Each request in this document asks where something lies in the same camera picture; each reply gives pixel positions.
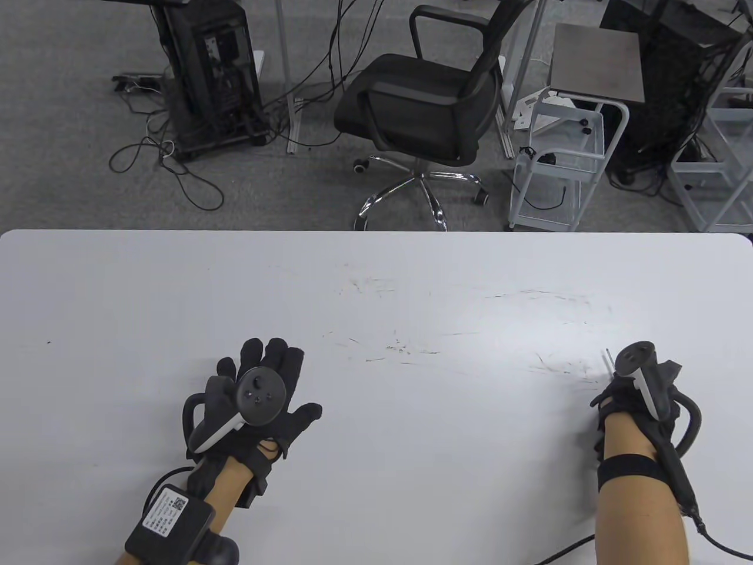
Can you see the person's left hand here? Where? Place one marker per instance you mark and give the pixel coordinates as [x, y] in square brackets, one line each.
[294, 376]

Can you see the person's right hand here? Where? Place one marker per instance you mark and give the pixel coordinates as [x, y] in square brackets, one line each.
[617, 400]

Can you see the person's left forearm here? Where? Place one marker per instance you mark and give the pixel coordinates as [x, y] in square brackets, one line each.
[226, 491]

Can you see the person's right forearm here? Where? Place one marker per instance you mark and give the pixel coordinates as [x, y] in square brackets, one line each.
[635, 529]

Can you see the black white hand controller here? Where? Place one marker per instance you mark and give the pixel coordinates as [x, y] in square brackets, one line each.
[635, 356]
[259, 394]

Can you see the black office chair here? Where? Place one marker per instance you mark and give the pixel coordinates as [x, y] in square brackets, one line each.
[412, 100]

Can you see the white utility cart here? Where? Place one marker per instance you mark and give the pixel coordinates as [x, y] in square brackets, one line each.
[547, 106]

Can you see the black computer tower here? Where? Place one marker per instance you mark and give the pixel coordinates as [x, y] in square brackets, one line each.
[676, 70]
[212, 76]

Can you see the white table leg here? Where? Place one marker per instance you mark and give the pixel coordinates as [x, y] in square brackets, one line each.
[517, 70]
[284, 59]

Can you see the black power strip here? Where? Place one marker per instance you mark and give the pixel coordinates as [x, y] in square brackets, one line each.
[138, 79]

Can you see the brown square board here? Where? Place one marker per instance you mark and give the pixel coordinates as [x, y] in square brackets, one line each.
[594, 59]

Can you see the black labelled wrist camera box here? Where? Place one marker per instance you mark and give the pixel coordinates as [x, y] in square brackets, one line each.
[165, 524]

